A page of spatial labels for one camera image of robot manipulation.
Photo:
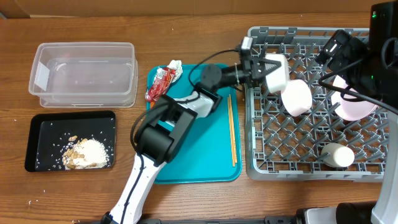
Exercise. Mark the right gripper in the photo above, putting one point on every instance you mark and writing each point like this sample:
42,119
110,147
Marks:
352,52

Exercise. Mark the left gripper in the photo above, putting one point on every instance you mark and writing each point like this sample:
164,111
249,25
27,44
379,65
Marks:
258,62

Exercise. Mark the white bowl with food scraps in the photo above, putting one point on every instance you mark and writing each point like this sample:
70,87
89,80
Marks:
278,79

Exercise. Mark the pink bowl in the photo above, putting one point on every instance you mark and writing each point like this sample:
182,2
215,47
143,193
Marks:
296,97

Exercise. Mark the wooden chopstick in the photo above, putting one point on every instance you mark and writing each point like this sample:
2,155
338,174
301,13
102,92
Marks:
231,130
234,138

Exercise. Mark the large pink plate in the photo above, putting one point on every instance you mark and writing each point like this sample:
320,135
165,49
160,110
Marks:
351,111

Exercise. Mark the white tissue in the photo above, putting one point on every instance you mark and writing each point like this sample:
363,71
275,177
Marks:
176,65

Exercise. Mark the red snack wrapper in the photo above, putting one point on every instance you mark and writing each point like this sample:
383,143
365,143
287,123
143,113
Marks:
163,78

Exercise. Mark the cream plastic cup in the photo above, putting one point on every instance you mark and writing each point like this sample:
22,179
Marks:
337,155

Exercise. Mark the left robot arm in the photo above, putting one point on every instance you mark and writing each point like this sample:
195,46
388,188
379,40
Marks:
158,134

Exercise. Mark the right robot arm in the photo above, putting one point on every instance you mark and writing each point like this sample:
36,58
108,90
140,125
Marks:
367,71

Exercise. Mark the grey dishwasher rack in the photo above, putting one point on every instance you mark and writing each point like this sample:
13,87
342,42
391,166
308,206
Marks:
282,147

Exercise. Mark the teal serving tray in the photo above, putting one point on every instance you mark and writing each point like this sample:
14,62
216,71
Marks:
206,154

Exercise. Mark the clear plastic bin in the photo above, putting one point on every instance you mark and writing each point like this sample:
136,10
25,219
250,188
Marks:
84,75

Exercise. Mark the rice and peanut scraps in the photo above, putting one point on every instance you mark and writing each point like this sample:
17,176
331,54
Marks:
73,153

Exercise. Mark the black plastic tray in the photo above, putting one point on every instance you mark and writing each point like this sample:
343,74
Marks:
100,125

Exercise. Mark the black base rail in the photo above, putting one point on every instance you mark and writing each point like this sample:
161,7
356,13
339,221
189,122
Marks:
265,220

